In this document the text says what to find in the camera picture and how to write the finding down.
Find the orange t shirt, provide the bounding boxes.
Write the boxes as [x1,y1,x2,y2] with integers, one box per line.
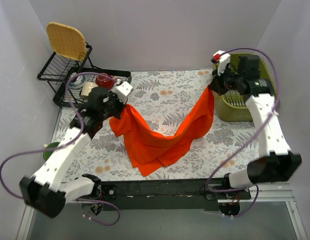
[109,88,215,177]

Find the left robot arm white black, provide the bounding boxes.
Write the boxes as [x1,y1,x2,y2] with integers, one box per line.
[19,84,133,218]

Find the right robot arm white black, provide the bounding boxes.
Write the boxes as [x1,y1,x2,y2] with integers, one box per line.
[206,50,302,199]

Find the dark red bowl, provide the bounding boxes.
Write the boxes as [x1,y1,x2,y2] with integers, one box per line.
[95,73,115,90]

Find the olive green plastic tub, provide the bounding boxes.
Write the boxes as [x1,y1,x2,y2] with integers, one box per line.
[213,53,277,122]

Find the cream ceramic mug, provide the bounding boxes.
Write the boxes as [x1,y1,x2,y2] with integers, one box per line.
[80,81,98,99]

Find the blue white patterned bowl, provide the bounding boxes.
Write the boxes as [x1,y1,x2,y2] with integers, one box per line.
[69,75,86,89]

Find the floral patterned table cloth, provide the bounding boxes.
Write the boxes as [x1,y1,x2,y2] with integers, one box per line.
[63,69,259,182]

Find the woven yellow rattan tray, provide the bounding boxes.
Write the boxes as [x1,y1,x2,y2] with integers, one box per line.
[46,22,87,61]

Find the green cup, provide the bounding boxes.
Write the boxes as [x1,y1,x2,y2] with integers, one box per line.
[42,142,60,161]

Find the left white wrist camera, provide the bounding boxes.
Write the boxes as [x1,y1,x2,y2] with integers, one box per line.
[111,81,133,104]

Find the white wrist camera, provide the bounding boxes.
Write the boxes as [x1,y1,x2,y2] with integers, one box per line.
[111,81,133,104]
[211,50,231,76]

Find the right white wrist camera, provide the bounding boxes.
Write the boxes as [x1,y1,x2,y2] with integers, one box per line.
[211,50,231,76]

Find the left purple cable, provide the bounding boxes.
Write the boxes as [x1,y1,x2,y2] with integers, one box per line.
[0,71,121,227]

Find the purple cable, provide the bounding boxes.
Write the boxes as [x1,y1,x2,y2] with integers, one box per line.
[204,47,281,218]
[0,71,121,227]

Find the black wire dish rack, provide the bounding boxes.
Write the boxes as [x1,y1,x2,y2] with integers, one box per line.
[37,43,132,108]

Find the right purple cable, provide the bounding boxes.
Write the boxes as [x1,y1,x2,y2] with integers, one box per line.
[204,47,281,218]

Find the black mounting base plate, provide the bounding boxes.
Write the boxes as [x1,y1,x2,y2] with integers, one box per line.
[72,176,252,212]

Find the aluminium rail frame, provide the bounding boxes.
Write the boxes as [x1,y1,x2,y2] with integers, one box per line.
[17,183,307,240]

